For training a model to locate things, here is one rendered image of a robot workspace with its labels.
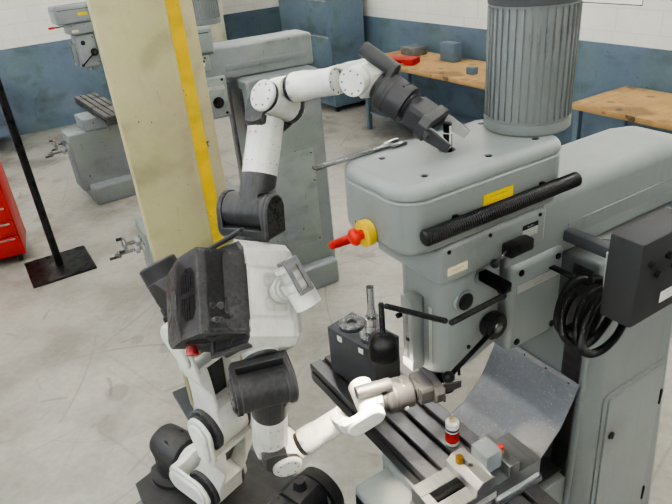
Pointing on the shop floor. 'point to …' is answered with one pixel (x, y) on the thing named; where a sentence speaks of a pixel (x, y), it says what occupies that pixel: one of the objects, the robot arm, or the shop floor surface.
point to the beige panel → (163, 123)
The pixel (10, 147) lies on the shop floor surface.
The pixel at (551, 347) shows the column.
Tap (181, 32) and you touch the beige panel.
